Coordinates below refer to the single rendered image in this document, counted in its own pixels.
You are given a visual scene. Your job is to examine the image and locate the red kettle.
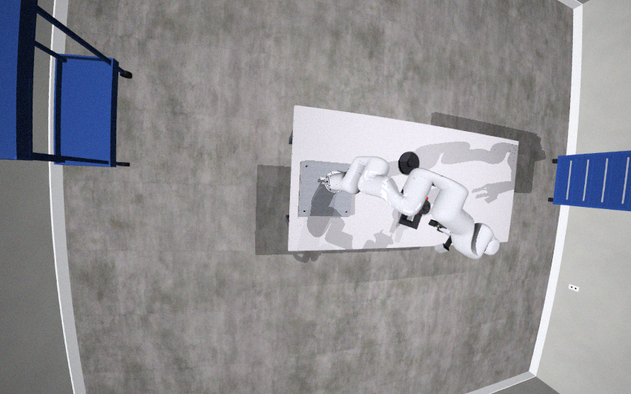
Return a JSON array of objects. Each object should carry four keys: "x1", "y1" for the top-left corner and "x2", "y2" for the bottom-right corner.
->
[{"x1": 398, "y1": 197, "x2": 430, "y2": 230}]

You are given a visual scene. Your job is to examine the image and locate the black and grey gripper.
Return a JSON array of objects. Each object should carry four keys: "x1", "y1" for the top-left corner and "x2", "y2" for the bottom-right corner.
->
[{"x1": 428, "y1": 219, "x2": 451, "y2": 236}]

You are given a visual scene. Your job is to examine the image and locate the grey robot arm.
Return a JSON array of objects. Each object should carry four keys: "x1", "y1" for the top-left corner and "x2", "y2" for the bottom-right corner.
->
[{"x1": 320, "y1": 156, "x2": 500, "y2": 259}]

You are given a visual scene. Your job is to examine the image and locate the black round disk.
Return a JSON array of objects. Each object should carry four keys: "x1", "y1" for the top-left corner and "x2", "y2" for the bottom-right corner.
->
[{"x1": 398, "y1": 152, "x2": 420, "y2": 175}]

